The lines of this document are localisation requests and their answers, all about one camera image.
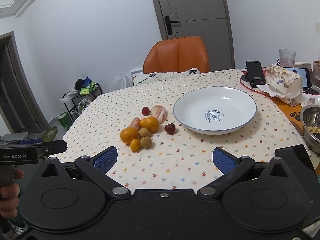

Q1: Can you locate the small kumquat orange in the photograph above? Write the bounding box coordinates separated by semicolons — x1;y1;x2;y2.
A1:
130;138;140;152

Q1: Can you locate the large orange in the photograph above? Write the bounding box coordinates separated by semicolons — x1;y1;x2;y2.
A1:
120;127;138;145

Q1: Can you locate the brown longan fruit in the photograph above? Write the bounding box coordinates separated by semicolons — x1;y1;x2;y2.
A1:
140;136;152;148
138;128;152;138

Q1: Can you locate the peeled pomelo segment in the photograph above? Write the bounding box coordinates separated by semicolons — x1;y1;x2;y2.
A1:
150;105;168;124
129;117;140;131

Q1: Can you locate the medium orange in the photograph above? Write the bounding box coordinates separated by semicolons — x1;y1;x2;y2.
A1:
139;116;159;133

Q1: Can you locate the dark red small fruit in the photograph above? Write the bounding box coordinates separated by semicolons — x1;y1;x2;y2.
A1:
142;107;150;116

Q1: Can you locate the person's left hand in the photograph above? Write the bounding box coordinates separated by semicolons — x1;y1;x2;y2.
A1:
0;168;24;219

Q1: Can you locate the green box on floor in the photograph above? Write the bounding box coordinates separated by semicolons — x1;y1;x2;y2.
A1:
57;112;73;131

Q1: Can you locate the white plate with blue rim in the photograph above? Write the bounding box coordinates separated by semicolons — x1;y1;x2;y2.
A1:
172;86;257;135

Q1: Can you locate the black metal shelf rack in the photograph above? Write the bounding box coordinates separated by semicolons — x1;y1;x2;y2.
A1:
60;82;103;122

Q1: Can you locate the floral dotted tablecloth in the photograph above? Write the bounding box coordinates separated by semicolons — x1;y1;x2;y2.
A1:
48;68;320;235

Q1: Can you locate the orange paw print mat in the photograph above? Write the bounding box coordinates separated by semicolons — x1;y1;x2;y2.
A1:
271;97;304;136

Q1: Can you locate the white plastic bag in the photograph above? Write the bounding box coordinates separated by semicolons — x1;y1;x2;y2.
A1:
110;73;133;90

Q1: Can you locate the steel bowl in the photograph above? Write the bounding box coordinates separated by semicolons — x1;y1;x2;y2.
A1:
300;105;320;156

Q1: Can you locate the black smartphone on stand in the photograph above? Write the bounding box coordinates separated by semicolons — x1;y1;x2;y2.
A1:
246;61;266;88

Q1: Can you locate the floral tissue pack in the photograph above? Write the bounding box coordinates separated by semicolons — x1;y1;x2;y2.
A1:
257;64;303;107

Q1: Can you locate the white fluffy cushion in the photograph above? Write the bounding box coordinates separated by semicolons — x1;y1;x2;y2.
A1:
133;68;201;86

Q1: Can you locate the tablet screen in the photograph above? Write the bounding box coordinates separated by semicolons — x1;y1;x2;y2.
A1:
285;68;311;89

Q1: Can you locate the clear drinking glass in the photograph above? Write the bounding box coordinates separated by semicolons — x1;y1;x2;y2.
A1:
279;49;296;68

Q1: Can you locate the orange leather chair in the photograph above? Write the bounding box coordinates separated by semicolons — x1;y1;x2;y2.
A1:
143;36;209;74

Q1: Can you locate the grey door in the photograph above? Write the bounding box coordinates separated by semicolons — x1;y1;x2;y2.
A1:
153;0;235;71

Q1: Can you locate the black door handle lock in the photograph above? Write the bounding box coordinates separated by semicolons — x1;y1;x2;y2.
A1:
164;16;178;35

